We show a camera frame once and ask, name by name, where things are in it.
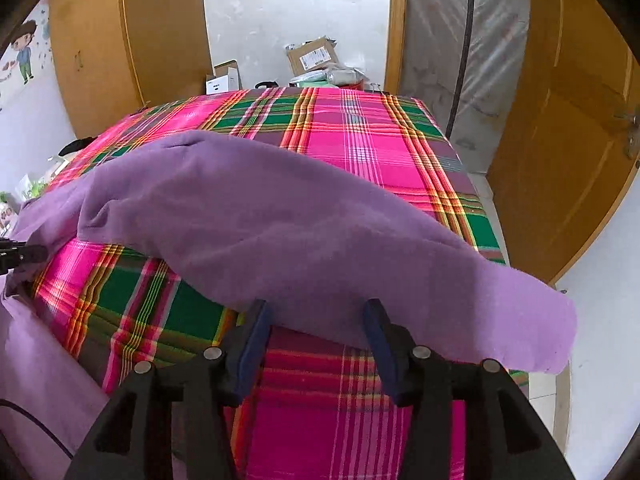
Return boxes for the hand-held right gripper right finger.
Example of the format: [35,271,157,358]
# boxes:
[362,298,576,480]

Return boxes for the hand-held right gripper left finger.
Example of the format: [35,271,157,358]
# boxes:
[75,299,275,480]

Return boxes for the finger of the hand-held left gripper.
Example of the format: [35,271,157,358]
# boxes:
[0,239,49,274]

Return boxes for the purple fleece pants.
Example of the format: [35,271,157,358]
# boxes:
[0,130,578,480]

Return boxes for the black cloth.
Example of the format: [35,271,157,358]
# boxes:
[59,137,96,157]

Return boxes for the pink green plaid blanket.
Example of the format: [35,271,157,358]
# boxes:
[30,86,531,480]

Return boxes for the wooden wardrobe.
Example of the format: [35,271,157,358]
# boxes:
[47,0,213,133]

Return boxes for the white cardboard box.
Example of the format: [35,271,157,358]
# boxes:
[205,61,242,95]

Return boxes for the grey plastic parcel bag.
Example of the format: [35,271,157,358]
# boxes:
[290,65,366,88]

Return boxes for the wooden door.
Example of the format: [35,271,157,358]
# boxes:
[487,0,640,286]

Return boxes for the brown cardboard box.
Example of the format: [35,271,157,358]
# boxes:
[286,36,340,77]

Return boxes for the clear plastic door curtain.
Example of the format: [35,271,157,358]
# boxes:
[402,0,531,173]

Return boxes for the thin dark cable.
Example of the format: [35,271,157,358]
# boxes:
[0,400,76,461]

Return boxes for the cartoon couple wall sticker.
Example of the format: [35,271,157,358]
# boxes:
[0,7,53,106]

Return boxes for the wooden door frame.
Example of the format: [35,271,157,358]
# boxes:
[385,0,408,95]

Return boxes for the metal door handle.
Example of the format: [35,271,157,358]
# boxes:
[615,110,640,161]

